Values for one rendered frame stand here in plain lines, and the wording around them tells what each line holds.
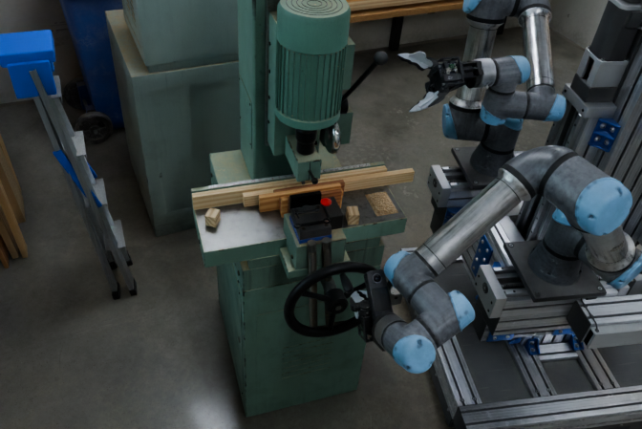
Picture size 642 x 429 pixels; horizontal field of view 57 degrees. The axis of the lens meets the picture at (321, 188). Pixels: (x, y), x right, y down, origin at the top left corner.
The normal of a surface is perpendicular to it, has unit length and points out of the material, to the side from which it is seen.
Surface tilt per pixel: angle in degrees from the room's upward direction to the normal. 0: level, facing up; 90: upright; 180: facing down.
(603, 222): 84
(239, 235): 0
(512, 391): 0
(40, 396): 0
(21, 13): 90
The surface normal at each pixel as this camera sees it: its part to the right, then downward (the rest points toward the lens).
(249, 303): 0.30, 0.63
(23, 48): 0.07, -0.77
